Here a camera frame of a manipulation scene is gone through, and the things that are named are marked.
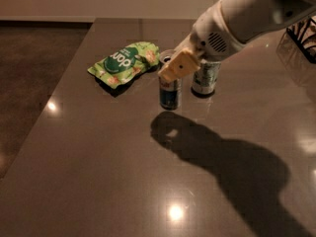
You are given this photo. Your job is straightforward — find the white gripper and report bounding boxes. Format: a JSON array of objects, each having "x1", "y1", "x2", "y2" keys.
[{"x1": 158, "y1": 2, "x2": 245, "y2": 82}]

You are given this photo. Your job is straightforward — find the silver blue redbull can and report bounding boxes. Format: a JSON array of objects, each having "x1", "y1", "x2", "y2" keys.
[{"x1": 159, "y1": 49, "x2": 182, "y2": 110}]

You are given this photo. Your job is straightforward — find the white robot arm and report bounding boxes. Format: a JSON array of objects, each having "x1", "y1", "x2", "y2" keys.
[{"x1": 158, "y1": 0, "x2": 316, "y2": 82}]

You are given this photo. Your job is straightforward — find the green white 7up can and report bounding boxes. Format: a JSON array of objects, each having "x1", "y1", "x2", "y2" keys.
[{"x1": 192, "y1": 60, "x2": 221, "y2": 96}]

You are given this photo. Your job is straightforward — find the green chip bag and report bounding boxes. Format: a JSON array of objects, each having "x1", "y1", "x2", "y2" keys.
[{"x1": 88, "y1": 41, "x2": 160, "y2": 89}]

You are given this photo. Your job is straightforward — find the black wire basket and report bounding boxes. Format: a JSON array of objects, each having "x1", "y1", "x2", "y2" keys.
[{"x1": 286, "y1": 17, "x2": 316, "y2": 64}]

